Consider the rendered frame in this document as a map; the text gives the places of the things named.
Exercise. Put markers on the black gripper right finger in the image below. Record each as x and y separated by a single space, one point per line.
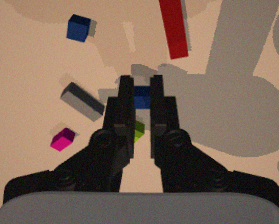
189 169

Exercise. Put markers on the magenta block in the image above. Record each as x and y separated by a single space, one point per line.
63 139

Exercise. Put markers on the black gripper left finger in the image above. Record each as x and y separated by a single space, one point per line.
99 166

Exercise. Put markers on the lime green rod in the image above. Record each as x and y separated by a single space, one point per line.
139 130

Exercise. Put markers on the red rod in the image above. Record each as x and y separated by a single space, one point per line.
174 28

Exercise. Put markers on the small blue block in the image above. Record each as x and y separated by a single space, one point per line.
78 28
142 97

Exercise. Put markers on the grey rectangular block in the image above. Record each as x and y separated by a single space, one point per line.
82 102

